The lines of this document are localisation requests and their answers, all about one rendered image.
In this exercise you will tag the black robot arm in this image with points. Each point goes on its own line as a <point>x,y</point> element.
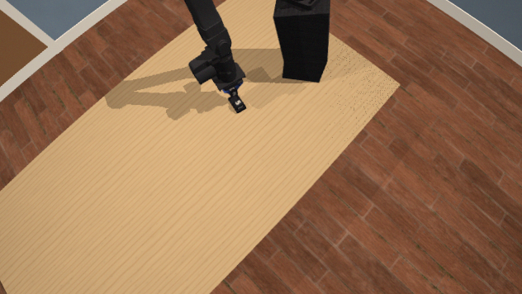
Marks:
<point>217,54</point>

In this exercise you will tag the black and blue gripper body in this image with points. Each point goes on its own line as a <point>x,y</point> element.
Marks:
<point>230,79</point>

